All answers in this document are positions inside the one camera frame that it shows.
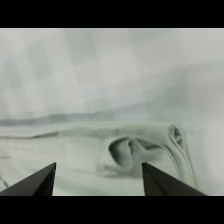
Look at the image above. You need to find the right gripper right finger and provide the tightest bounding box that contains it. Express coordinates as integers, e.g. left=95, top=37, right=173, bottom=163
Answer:
left=141, top=161, right=207, bottom=197

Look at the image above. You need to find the white garment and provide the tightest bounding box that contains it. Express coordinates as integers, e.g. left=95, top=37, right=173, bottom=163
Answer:
left=0, top=117, right=201, bottom=197

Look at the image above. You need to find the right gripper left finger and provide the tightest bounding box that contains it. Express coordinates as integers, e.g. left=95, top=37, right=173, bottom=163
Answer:
left=0, top=162, right=57, bottom=197

